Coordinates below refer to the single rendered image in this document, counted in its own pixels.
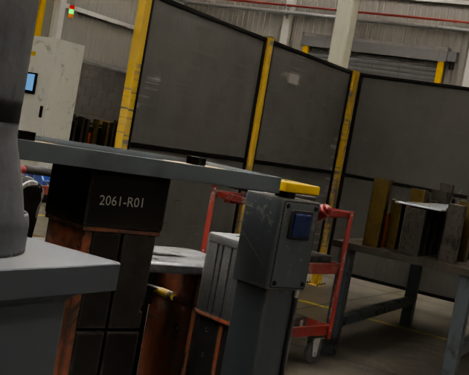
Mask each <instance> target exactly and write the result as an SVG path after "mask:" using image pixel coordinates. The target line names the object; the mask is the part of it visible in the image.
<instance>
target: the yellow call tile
mask: <svg viewBox="0 0 469 375"><path fill-rule="evenodd" d="M319 191H320V187H318V186H314V185H308V184H304V183H301V182H294V181H290V180H286V179H282V180H281V186H280V191H279V193H275V195H276V196H282V197H286V198H291V199H295V197H296V193H300V194H306V195H311V196H318V195H319Z"/></svg>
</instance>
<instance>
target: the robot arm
mask: <svg viewBox="0 0 469 375"><path fill-rule="evenodd" d="M39 1H40V0H0V258H6V257H15V256H18V255H21V254H23V253H24V252H25V246H26V241H27V236H28V228H29V216H28V212H27V211H25V210H24V195H23V185H22V171H21V164H20V158H19V148H18V131H19V121H20V116H21V111H22V104H23V100H24V95H25V87H26V82H27V77H28V69H29V64H30V58H31V50H32V45H33V40H34V32H35V27H36V19H37V14H38V9H39Z"/></svg>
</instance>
